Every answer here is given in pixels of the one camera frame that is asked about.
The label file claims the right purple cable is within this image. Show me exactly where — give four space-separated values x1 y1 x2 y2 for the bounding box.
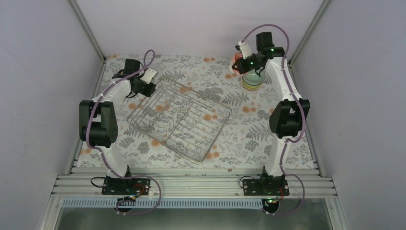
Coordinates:
241 24 307 217

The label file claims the red patterned white bowl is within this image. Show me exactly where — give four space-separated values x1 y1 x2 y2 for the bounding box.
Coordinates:
229 52 243 74

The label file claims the aluminium rail frame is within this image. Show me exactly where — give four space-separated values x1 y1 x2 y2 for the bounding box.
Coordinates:
51 167 337 198

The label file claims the floral tablecloth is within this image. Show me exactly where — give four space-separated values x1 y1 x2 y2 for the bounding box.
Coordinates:
78 54 315 170

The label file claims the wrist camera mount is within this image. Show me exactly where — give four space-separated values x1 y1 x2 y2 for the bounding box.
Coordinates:
235 41 253 59
140 69 157 84

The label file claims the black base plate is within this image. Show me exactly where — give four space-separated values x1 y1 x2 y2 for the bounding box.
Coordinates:
242 176 290 196
101 176 150 196

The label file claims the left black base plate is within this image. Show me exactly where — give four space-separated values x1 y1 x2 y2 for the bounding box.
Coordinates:
101 176 150 196

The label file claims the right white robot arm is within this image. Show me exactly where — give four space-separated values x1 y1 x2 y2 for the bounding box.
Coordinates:
230 32 310 195

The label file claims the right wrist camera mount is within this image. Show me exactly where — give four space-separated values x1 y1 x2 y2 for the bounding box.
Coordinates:
235 41 253 59

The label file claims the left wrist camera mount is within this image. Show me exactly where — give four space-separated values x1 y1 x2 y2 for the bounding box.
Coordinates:
140 69 157 84

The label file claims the yellow green bowl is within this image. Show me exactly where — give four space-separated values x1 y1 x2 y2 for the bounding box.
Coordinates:
241 83 262 88

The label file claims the purple cable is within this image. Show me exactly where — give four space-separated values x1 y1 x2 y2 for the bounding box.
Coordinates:
87 49 156 178
241 24 307 217

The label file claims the wire dish rack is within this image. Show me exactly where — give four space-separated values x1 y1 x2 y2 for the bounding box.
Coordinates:
127 79 232 164

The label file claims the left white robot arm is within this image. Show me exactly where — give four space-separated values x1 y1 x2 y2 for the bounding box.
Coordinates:
79 59 157 194

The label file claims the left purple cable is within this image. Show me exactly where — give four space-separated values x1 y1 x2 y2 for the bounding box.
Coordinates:
87 49 156 178

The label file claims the grey slotted cable duct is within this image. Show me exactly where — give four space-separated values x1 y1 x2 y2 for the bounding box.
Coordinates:
61 197 263 209

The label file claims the pale green bowl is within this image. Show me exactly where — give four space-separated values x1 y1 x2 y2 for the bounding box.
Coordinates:
241 79 263 86
242 69 265 82

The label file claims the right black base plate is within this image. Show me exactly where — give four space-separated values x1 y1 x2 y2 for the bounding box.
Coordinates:
242 176 290 196

